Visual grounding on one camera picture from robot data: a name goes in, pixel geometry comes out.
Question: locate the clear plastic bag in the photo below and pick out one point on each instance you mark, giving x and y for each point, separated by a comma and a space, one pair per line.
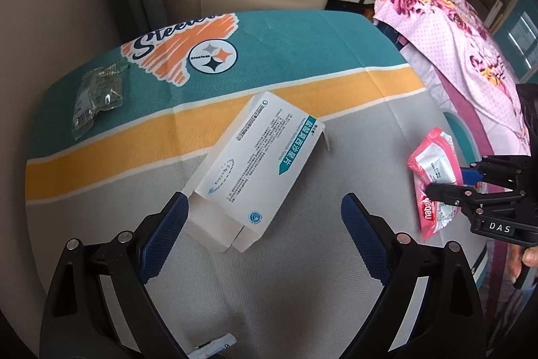
98, 98

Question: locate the white and blue sachet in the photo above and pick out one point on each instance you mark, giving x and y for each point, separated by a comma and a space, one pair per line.
214, 348

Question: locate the pink floral blanket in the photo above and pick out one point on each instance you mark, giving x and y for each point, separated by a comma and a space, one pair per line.
454, 39

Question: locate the person's right hand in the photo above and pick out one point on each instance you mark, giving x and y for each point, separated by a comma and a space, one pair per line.
529, 258

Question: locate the teal printed tablecloth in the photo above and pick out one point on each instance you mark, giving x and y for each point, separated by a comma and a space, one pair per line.
126, 161

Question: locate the white medicine box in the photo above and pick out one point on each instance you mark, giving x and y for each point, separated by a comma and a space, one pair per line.
260, 165

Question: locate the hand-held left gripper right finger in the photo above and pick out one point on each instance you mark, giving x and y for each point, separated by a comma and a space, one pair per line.
362, 238

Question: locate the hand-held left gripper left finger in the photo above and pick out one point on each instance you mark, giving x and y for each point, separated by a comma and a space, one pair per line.
166, 237

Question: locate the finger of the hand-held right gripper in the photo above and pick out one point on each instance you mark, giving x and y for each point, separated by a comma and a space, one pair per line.
470, 176
445, 190

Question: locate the pink snack packet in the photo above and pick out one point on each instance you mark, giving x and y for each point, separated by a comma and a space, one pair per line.
435, 169

